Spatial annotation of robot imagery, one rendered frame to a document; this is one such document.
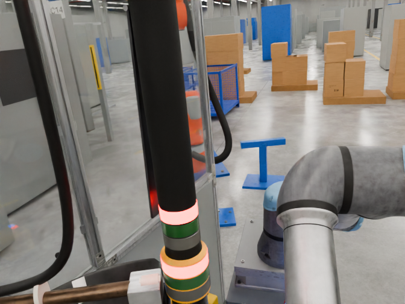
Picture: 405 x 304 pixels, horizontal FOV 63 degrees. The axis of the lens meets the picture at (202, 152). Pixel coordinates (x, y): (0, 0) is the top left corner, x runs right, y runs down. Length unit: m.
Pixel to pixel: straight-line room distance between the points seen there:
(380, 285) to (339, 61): 5.63
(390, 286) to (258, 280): 1.78
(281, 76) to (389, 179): 8.96
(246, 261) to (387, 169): 0.61
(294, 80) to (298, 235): 8.98
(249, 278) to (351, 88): 6.93
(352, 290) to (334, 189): 2.13
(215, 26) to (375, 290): 9.23
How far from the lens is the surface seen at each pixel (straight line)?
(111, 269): 0.52
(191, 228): 0.29
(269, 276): 1.07
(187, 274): 0.31
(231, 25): 10.72
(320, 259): 0.52
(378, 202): 0.59
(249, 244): 1.14
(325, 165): 0.56
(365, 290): 2.69
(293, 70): 9.43
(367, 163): 0.58
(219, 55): 8.23
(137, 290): 0.33
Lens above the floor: 1.75
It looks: 20 degrees down
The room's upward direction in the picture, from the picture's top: 5 degrees counter-clockwise
